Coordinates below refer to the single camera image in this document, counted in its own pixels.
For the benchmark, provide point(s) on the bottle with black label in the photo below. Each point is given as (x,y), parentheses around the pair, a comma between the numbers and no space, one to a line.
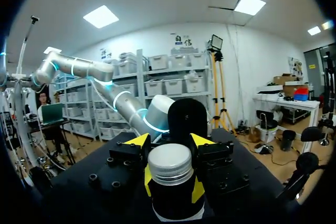
(173,195)

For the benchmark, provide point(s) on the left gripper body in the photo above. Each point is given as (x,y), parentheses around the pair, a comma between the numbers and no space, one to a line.
(187,117)

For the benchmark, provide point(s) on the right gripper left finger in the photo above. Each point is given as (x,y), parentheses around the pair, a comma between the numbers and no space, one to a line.
(123,153)

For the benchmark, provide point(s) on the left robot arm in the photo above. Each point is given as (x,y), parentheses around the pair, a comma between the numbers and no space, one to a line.
(86,69)

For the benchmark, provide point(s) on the person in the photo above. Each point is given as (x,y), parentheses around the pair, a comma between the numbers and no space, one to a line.
(44,103)

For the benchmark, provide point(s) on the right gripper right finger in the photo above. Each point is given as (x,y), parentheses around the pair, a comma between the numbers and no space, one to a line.
(218,153)

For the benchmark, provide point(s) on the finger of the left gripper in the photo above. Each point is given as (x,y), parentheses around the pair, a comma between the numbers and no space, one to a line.
(147,175)
(197,190)

